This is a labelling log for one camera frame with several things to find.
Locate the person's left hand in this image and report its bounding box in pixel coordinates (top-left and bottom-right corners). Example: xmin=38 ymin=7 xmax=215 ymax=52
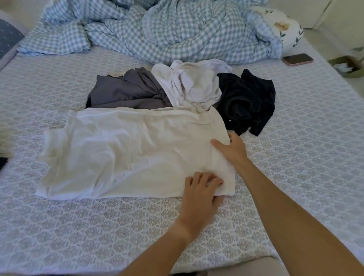
xmin=175 ymin=172 xmax=225 ymax=238

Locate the green bin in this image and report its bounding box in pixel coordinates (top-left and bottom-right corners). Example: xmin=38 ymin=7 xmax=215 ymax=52
xmin=328 ymin=55 xmax=364 ymax=79

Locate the grey garment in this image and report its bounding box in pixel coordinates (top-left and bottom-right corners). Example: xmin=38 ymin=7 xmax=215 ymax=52
xmin=85 ymin=67 xmax=174 ymax=110

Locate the person's right forearm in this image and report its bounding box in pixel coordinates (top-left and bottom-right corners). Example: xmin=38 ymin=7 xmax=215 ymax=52
xmin=235 ymin=158 xmax=364 ymax=276

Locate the black garment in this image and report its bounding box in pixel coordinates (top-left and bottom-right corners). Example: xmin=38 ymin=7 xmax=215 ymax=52
xmin=213 ymin=69 xmax=276 ymax=137

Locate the blue checked duvet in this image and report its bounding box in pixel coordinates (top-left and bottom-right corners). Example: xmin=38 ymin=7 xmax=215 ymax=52
xmin=16 ymin=0 xmax=285 ymax=66

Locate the person's right hand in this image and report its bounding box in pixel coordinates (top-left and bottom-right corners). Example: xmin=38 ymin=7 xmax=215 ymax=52
xmin=210 ymin=132 xmax=250 ymax=172

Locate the pink smartphone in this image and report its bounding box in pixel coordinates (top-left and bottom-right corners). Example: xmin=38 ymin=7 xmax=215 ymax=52
xmin=282 ymin=53 xmax=314 ymax=67

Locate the crumpled white garment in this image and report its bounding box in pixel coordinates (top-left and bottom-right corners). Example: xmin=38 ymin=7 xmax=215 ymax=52
xmin=151 ymin=58 xmax=234 ymax=113

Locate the white t-shirt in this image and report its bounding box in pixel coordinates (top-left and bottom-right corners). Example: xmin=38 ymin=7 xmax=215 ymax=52
xmin=35 ymin=107 xmax=236 ymax=200

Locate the bed with patterned sheet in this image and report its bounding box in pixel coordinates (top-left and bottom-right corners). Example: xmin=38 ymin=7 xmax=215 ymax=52
xmin=0 ymin=35 xmax=364 ymax=275

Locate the person's left forearm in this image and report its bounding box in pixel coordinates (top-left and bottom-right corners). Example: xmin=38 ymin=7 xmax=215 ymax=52
xmin=119 ymin=221 xmax=205 ymax=276

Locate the grey dotted headboard cushion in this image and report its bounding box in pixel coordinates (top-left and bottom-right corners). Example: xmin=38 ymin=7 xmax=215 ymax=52
xmin=0 ymin=10 xmax=29 ymax=70

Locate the white leaf print pillow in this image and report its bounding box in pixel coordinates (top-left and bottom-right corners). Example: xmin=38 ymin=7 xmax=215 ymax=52
xmin=250 ymin=6 xmax=305 ymax=56

